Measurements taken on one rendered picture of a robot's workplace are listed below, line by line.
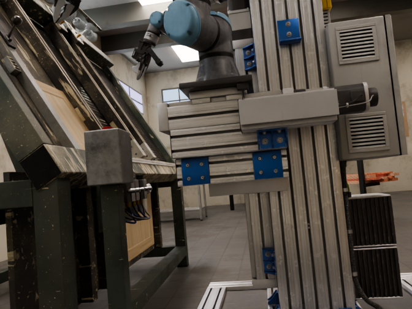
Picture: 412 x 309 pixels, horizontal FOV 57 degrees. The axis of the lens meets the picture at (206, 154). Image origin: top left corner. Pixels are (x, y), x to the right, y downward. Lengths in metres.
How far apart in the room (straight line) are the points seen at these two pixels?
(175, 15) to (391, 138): 0.79
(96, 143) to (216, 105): 0.41
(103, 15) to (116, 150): 6.09
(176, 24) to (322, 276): 0.94
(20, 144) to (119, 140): 0.34
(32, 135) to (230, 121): 0.66
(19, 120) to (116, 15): 5.86
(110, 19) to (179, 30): 6.05
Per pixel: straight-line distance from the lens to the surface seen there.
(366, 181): 5.66
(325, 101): 1.07
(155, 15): 1.97
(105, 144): 1.26
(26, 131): 1.39
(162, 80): 11.02
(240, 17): 1.55
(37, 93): 1.69
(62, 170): 1.32
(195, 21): 1.12
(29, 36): 2.22
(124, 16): 7.10
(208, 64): 1.22
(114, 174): 1.24
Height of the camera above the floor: 0.74
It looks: 4 degrees up
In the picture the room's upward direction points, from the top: 5 degrees counter-clockwise
